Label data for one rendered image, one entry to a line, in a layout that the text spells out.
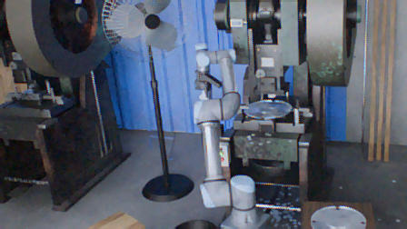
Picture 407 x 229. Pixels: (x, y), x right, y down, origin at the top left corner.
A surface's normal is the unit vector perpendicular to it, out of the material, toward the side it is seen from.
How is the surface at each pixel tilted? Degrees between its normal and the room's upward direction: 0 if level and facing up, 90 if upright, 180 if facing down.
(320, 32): 92
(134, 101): 90
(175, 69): 90
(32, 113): 90
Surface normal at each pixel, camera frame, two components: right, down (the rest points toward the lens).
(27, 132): -0.29, 0.37
